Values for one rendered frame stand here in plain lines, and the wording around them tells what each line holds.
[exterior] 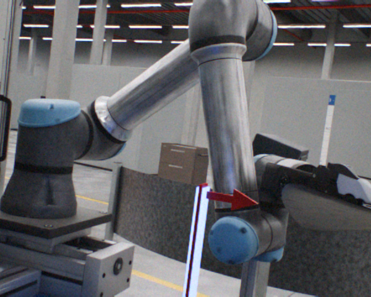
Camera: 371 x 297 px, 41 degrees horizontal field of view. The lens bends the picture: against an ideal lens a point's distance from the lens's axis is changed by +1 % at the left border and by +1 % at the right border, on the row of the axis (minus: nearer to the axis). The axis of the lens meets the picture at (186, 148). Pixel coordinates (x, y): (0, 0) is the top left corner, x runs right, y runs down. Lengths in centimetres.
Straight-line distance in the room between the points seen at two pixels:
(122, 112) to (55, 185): 21
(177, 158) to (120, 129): 631
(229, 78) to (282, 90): 626
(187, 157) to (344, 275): 514
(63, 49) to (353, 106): 398
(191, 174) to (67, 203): 628
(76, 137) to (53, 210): 15
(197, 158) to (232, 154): 650
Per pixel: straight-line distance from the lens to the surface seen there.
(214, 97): 81
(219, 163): 80
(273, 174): 72
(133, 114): 105
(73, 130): 102
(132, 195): 282
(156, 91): 102
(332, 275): 240
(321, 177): 76
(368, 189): 69
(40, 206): 100
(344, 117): 675
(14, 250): 104
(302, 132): 690
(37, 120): 100
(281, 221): 92
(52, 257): 98
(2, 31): 254
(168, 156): 747
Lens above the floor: 126
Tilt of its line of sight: 3 degrees down
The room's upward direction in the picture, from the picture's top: 7 degrees clockwise
